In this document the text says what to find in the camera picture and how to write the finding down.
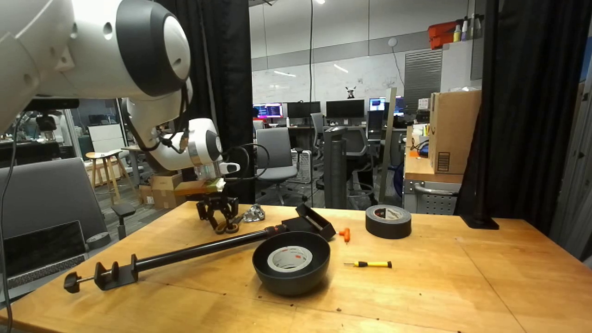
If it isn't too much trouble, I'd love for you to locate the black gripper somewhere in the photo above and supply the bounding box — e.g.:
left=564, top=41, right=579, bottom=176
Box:
left=196, top=194, right=244, bottom=235

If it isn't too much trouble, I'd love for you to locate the grey tape roll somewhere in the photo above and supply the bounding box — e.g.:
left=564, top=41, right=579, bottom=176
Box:
left=266, top=246, right=313, bottom=274

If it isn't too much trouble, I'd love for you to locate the small yellow marker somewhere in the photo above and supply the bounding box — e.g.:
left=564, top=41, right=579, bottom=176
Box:
left=344, top=261, right=392, bottom=268

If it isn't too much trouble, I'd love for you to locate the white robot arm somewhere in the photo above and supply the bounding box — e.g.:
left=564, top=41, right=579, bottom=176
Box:
left=0, top=0, right=241, bottom=191

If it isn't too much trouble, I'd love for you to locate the black bowl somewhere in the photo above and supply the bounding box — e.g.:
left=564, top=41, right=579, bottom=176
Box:
left=252, top=231, right=331, bottom=298

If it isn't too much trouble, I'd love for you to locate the black tape roll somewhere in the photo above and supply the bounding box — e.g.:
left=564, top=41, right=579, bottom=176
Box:
left=366, top=205, right=411, bottom=239

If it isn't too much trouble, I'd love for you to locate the silver binder clip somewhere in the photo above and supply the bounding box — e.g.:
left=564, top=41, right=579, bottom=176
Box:
left=244, top=204, right=266, bottom=222

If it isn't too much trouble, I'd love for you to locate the grey office chair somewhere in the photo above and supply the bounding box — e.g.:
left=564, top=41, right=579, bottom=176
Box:
left=255, top=128, right=298, bottom=191

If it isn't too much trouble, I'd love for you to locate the cardboard amazon box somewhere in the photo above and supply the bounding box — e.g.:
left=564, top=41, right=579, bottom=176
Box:
left=429, top=91, right=481, bottom=174

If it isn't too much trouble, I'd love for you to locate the black curtain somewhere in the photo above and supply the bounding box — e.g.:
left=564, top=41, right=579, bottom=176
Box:
left=455, top=0, right=592, bottom=231

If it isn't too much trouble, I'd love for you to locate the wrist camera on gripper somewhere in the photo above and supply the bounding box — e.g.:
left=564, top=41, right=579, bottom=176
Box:
left=174, top=181, right=224, bottom=198

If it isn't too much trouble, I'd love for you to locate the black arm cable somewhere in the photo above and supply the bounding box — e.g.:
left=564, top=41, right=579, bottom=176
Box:
left=220, top=143, right=274, bottom=183

